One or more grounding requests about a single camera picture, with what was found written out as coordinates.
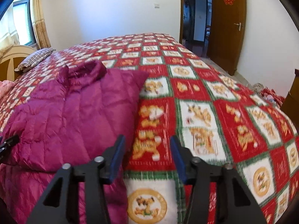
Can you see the beige curtain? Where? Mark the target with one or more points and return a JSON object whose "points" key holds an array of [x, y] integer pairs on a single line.
{"points": [[38, 23], [9, 36]]}

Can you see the window with dark frame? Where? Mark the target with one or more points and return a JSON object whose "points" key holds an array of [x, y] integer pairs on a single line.
{"points": [[23, 24]]}

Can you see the beige left curtain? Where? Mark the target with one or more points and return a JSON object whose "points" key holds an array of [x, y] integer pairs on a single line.
{"points": [[9, 36]]}

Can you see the striped plaid pillow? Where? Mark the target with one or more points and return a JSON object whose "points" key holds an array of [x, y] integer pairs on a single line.
{"points": [[34, 59]]}

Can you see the pink floral folded blanket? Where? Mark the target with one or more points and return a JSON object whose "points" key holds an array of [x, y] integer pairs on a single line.
{"points": [[5, 86]]}

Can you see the magenta quilted down jacket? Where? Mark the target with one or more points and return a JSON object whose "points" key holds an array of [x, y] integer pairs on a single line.
{"points": [[71, 119]]}

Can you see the brown wooden cabinet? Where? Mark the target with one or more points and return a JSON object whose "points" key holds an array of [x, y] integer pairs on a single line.
{"points": [[290, 105]]}

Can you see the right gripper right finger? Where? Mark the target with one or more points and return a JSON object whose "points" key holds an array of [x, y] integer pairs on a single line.
{"points": [[234, 201]]}

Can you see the brown wooden door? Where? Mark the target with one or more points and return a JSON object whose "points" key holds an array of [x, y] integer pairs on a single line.
{"points": [[225, 41]]}

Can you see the red patchwork bear bedspread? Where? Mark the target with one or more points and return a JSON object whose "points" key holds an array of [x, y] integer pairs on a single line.
{"points": [[218, 119]]}

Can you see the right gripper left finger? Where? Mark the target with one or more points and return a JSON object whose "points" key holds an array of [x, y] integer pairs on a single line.
{"points": [[59, 201]]}

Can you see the white wall switch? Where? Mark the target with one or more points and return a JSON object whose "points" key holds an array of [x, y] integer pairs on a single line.
{"points": [[156, 5]]}

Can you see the beige right curtain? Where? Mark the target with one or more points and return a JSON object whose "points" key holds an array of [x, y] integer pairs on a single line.
{"points": [[38, 23]]}

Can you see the cream wooden headboard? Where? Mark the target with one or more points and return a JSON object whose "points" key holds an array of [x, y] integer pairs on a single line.
{"points": [[11, 59]]}

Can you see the clothes pile on floor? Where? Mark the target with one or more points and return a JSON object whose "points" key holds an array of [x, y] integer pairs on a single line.
{"points": [[268, 94]]}

